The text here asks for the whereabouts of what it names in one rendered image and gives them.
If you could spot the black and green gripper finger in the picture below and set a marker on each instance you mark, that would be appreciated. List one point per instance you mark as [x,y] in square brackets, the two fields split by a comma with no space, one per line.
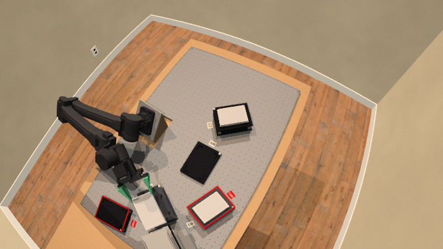
[147,183]
[124,191]

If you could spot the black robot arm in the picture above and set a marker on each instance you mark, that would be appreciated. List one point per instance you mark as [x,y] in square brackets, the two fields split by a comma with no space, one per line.
[108,154]

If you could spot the grey slotted rack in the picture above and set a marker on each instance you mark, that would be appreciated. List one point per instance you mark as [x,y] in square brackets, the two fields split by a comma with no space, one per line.
[163,239]

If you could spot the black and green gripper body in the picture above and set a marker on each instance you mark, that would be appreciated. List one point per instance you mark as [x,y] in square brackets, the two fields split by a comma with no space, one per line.
[134,177]

